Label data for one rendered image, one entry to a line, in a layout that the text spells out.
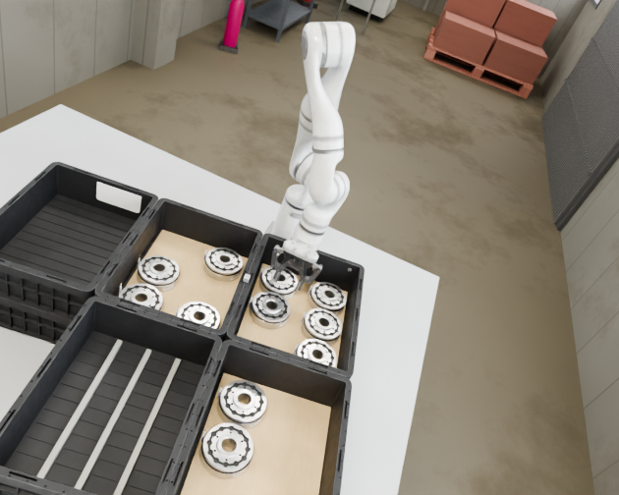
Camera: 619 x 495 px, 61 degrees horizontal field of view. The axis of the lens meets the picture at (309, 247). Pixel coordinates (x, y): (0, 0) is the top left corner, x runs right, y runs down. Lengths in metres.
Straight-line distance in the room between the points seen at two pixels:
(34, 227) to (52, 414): 0.55
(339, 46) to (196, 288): 0.69
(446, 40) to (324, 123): 5.67
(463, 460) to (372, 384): 1.02
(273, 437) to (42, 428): 0.45
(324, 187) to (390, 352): 0.64
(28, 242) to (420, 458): 1.68
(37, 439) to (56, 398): 0.09
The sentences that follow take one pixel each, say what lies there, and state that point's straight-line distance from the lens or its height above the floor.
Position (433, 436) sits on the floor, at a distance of 2.46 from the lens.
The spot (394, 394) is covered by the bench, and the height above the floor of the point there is 0.70.
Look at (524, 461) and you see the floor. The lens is 2.66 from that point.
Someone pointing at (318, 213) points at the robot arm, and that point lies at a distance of 1.25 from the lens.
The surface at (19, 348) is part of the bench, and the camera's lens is 1.43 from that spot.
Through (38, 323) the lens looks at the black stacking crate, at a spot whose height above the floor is 0.76.
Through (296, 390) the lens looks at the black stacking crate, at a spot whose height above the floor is 0.85.
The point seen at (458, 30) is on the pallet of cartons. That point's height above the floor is 0.42.
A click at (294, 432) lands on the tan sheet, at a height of 0.83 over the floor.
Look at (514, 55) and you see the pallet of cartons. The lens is 6.90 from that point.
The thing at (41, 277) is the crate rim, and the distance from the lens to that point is 1.26.
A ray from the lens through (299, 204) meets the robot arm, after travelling 1.52.
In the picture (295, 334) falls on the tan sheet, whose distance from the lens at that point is 1.36.
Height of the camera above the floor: 1.84
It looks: 38 degrees down
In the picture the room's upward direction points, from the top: 22 degrees clockwise
